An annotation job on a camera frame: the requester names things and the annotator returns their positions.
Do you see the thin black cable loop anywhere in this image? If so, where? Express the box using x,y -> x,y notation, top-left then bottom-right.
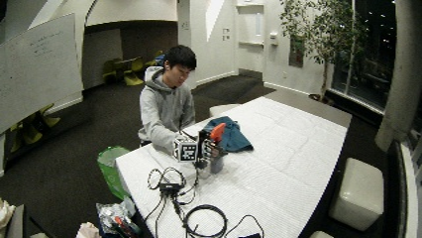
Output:
163,166 -> 190,186
147,168 -> 167,191

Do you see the black hub box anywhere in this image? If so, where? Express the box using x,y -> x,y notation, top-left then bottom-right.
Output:
159,181 -> 184,194

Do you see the glove cable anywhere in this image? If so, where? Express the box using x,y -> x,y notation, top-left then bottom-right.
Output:
178,162 -> 202,206

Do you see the thick coiled black cable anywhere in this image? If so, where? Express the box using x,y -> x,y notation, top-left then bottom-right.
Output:
182,203 -> 229,238

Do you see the blue cloth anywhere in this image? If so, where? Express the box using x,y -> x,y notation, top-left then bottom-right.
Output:
203,115 -> 256,154

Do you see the white cube stool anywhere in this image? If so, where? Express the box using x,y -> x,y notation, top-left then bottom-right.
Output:
309,230 -> 337,238
329,157 -> 385,232

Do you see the the person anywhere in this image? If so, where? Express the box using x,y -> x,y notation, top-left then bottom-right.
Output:
138,45 -> 200,156

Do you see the white marker cube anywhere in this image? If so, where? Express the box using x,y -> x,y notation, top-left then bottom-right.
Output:
174,136 -> 200,164

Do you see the whiteboard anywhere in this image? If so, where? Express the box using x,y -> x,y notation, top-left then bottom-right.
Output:
0,13 -> 86,134

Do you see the white door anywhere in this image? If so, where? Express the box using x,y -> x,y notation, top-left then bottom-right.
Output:
236,2 -> 267,73

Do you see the indoor tree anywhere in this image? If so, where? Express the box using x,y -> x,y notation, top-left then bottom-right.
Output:
280,0 -> 368,104

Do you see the dark wall picture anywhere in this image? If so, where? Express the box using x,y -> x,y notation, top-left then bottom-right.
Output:
288,35 -> 307,69

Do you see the black cable off table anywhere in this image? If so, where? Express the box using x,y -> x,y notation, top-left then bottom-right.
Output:
142,192 -> 171,238

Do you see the yellow-green chair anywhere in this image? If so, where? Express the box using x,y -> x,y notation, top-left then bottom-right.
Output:
7,103 -> 63,154
122,57 -> 147,87

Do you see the grey curtain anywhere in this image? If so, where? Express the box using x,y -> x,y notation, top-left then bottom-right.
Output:
375,0 -> 422,153

